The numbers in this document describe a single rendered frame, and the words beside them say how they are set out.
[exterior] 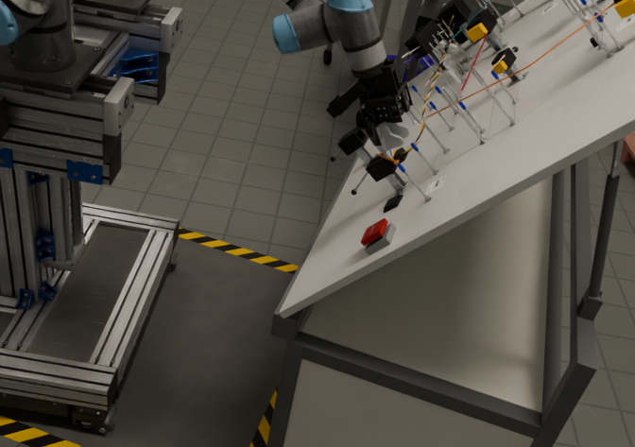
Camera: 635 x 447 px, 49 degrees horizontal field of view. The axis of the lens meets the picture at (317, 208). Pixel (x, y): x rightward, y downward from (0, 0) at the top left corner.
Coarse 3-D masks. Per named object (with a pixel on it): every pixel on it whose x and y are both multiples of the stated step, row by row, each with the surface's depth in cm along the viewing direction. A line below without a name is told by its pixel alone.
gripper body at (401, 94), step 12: (396, 60) 135; (360, 72) 134; (372, 72) 133; (384, 72) 133; (396, 72) 134; (372, 84) 136; (384, 84) 135; (396, 84) 136; (360, 96) 139; (372, 96) 138; (384, 96) 136; (396, 96) 134; (408, 96) 140; (360, 108) 139; (372, 108) 137; (384, 108) 137; (396, 108) 138; (408, 108) 140; (372, 120) 139; (384, 120) 139; (396, 120) 137
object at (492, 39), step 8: (480, 16) 186; (488, 16) 186; (472, 24) 185; (488, 24) 185; (496, 24) 188; (488, 32) 185; (488, 40) 189; (496, 40) 188; (496, 48) 190; (504, 48) 188
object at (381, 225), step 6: (378, 222) 139; (384, 222) 138; (372, 228) 139; (378, 228) 137; (384, 228) 137; (366, 234) 139; (372, 234) 136; (378, 234) 136; (366, 240) 137; (372, 240) 137
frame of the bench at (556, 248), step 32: (288, 352) 156; (320, 352) 153; (352, 352) 154; (544, 352) 164; (288, 384) 161; (384, 384) 152; (416, 384) 150; (448, 384) 151; (544, 384) 156; (288, 416) 168; (480, 416) 149; (512, 416) 147
